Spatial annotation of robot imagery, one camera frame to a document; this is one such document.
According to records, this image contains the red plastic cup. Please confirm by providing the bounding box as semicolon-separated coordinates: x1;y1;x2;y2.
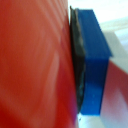
0;0;82;128

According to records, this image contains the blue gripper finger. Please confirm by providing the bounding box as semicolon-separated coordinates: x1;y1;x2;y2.
69;6;113;117

